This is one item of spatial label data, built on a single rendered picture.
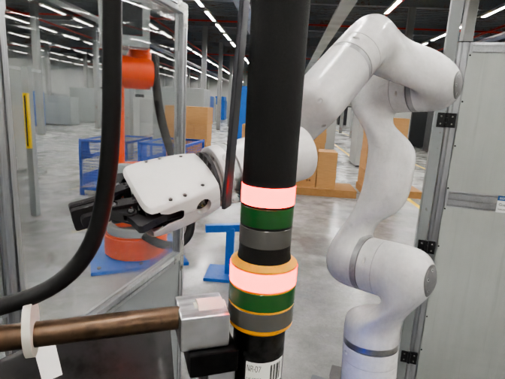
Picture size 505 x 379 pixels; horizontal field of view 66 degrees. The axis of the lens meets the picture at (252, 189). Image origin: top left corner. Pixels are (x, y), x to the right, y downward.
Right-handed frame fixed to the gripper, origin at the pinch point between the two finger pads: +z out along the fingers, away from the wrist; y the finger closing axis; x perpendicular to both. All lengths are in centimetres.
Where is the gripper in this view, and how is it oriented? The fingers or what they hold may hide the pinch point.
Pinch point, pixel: (89, 212)
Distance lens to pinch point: 49.1
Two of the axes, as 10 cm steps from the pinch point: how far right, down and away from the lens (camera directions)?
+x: 0.9, -7.7, -6.3
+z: -8.5, 2.7, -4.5
